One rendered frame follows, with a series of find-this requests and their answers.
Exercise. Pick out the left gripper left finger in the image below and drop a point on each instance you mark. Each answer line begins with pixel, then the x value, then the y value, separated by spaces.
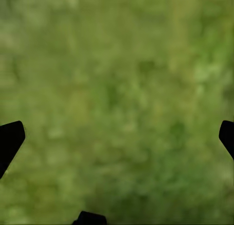
pixel 12 136

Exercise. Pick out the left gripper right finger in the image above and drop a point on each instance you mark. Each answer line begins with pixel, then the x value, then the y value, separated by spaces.
pixel 226 135

